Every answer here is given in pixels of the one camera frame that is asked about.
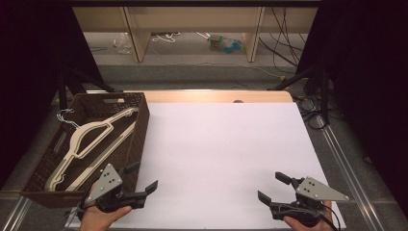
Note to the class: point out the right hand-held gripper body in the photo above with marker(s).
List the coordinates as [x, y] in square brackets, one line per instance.
[308, 199]

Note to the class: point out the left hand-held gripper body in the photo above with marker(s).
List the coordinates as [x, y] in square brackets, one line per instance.
[107, 186]

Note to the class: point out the beige plastic clothes hanger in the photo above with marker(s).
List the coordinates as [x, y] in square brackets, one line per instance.
[106, 121]
[106, 154]
[64, 163]

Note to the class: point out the brown woven basket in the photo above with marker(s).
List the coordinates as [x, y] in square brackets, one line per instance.
[134, 134]

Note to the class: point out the person's right hand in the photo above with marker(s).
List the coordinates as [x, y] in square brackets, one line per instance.
[301, 224]

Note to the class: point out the person's left hand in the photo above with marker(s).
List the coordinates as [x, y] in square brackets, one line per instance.
[99, 221]

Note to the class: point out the white table mat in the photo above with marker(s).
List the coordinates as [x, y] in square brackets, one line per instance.
[224, 154]

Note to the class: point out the black tripod stand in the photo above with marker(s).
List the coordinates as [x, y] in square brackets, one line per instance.
[75, 83]
[308, 75]

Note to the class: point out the black curtain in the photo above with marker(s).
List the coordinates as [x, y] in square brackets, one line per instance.
[369, 96]
[29, 80]

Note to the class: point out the clear plastic bag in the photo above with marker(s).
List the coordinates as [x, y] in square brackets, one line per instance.
[122, 43]

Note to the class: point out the green and blue plastic packaging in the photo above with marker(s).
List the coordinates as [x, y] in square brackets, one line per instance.
[226, 43]

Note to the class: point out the beige cabinet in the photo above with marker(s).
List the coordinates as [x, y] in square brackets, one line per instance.
[192, 19]

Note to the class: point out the metal floor rail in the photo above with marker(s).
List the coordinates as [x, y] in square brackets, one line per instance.
[16, 215]
[349, 173]

